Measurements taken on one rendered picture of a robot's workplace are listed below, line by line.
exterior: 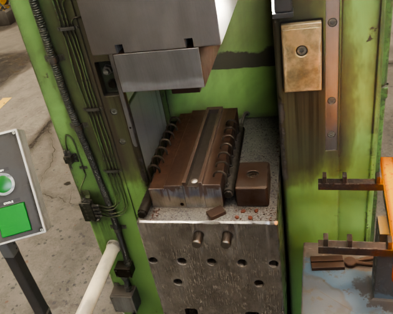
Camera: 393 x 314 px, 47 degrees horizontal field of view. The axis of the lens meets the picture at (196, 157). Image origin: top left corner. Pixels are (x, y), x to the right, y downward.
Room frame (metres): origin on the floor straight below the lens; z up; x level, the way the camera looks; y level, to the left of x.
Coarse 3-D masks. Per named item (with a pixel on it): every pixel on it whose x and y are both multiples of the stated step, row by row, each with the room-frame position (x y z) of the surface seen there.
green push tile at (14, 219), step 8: (0, 208) 0.95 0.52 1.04; (8, 208) 0.94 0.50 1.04; (16, 208) 0.95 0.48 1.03; (24, 208) 0.95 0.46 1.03; (0, 216) 0.93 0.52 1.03; (8, 216) 0.93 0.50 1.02; (16, 216) 0.93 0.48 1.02; (24, 216) 0.93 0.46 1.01; (0, 224) 0.92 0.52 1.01; (8, 224) 0.92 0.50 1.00; (16, 224) 0.92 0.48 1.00; (24, 224) 0.92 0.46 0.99; (8, 232) 0.91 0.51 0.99; (16, 232) 0.91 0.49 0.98
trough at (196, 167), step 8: (208, 112) 1.34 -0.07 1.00; (216, 112) 1.35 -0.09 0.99; (208, 120) 1.31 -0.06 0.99; (208, 128) 1.25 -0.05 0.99; (200, 136) 1.19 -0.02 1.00; (208, 136) 1.20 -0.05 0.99; (200, 144) 1.17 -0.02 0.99; (208, 144) 1.16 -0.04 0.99; (200, 152) 1.12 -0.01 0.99; (200, 160) 1.08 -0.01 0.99; (192, 168) 1.05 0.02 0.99; (200, 168) 1.04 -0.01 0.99; (192, 176) 1.01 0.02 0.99; (192, 184) 0.97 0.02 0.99
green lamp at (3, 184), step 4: (0, 176) 0.99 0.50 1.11; (4, 176) 0.99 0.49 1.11; (0, 180) 0.98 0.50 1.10; (4, 180) 0.98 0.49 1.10; (8, 180) 0.99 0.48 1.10; (0, 184) 0.98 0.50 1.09; (4, 184) 0.98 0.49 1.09; (8, 184) 0.98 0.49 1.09; (0, 188) 0.97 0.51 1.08; (4, 188) 0.97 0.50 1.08; (8, 188) 0.97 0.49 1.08; (0, 192) 0.97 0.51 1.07; (4, 192) 0.97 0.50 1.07
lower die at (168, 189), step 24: (192, 120) 1.32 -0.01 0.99; (216, 120) 1.27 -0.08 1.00; (168, 144) 1.21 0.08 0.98; (192, 144) 1.17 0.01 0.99; (216, 144) 1.14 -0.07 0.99; (168, 168) 1.08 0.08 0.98; (216, 168) 1.02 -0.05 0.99; (168, 192) 0.98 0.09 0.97; (192, 192) 0.96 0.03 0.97; (216, 192) 0.95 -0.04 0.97
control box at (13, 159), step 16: (0, 144) 1.04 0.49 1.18; (16, 144) 1.04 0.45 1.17; (0, 160) 1.01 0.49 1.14; (16, 160) 1.01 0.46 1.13; (16, 176) 0.99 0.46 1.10; (32, 176) 1.01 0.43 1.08; (16, 192) 0.97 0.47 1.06; (32, 192) 0.97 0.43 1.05; (32, 208) 0.95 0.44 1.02; (32, 224) 0.93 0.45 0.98; (48, 224) 0.96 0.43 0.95; (0, 240) 0.91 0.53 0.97
